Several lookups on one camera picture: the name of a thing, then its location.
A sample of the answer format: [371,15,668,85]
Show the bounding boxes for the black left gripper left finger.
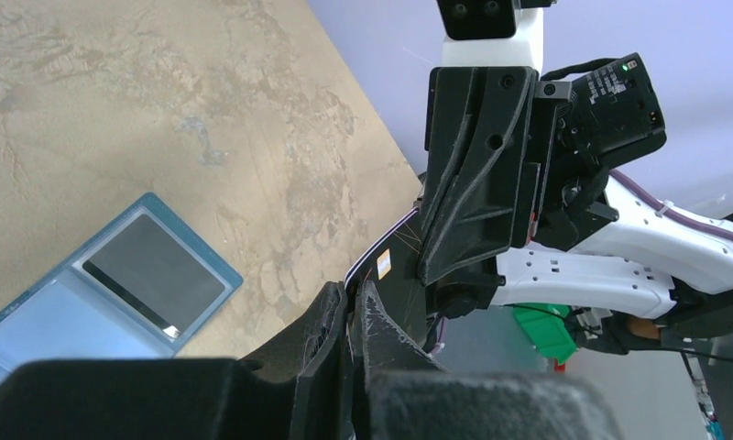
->
[0,282,347,439]

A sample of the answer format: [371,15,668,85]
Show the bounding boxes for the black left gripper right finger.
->
[350,281,622,439]

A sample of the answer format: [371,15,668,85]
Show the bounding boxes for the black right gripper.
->
[418,53,667,285]

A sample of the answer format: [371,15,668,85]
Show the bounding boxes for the blue card holder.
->
[0,192,243,383]

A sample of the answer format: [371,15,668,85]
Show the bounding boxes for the black credit card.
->
[344,208,429,346]
[81,214,228,340]

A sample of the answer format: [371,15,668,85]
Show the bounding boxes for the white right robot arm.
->
[416,53,733,339]

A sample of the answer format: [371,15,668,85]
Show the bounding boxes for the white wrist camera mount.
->
[436,0,556,72]

